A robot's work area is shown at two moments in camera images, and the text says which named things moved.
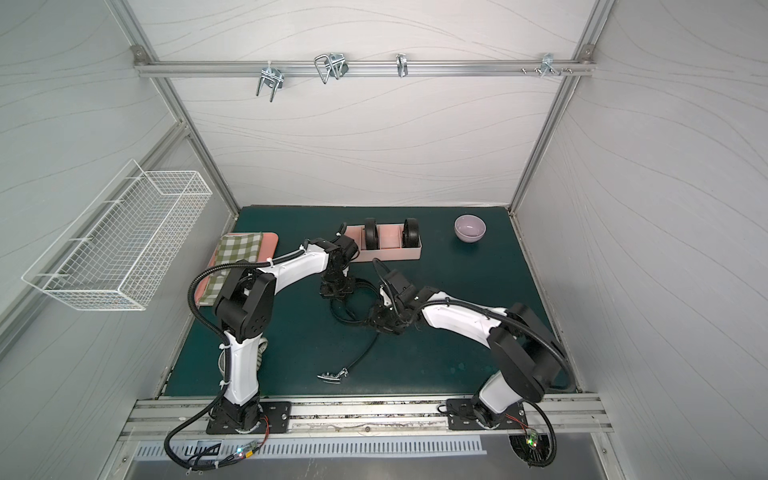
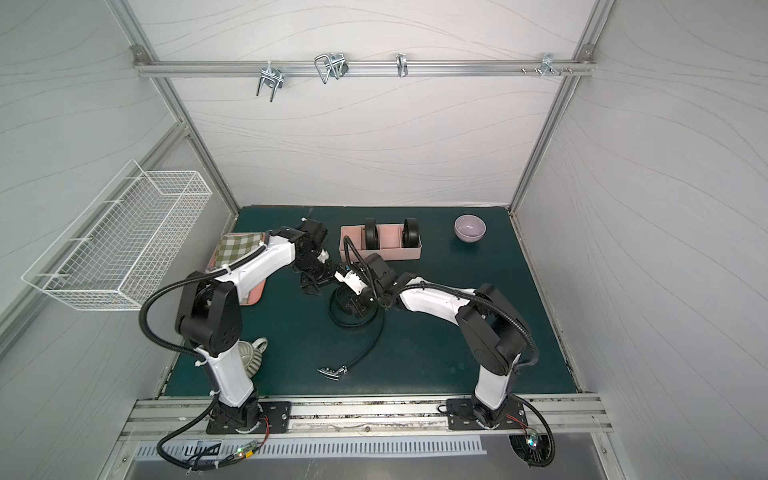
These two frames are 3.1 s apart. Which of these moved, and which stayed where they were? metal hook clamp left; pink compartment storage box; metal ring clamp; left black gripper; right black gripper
Moved: right black gripper; left black gripper
Stayed: metal ring clamp; metal hook clamp left; pink compartment storage box
